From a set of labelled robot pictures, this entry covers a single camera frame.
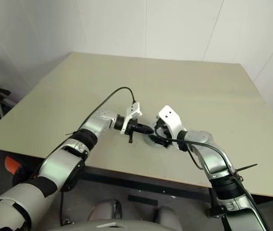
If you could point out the black bag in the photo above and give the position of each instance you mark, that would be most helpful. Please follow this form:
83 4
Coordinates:
23 176

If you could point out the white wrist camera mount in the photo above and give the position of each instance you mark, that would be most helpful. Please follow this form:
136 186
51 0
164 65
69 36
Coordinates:
172 120
132 109

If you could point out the black equipment on floor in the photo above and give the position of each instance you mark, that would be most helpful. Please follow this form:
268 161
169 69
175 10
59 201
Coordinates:
4 96

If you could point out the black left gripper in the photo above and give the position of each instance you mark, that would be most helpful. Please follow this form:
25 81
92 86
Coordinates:
132 125

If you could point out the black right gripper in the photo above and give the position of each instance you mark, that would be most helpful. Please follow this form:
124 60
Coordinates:
164 133

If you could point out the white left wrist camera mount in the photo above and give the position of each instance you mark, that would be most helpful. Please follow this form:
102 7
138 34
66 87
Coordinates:
132 109

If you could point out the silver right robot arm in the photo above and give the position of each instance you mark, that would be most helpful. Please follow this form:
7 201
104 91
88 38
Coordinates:
211 158

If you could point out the black floor tape strip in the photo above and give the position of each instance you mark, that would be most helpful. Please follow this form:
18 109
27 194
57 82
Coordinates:
142 199

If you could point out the orange object on floor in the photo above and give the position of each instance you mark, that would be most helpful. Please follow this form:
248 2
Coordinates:
12 166

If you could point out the dark rounded robot leg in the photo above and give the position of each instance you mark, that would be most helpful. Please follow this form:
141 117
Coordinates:
105 208
167 216

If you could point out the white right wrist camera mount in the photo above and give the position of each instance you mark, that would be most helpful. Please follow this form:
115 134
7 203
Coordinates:
172 120

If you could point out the grey robot torso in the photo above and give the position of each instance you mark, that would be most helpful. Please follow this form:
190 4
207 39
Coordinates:
117 225

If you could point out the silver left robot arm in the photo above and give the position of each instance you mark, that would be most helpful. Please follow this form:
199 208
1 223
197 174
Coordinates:
54 166

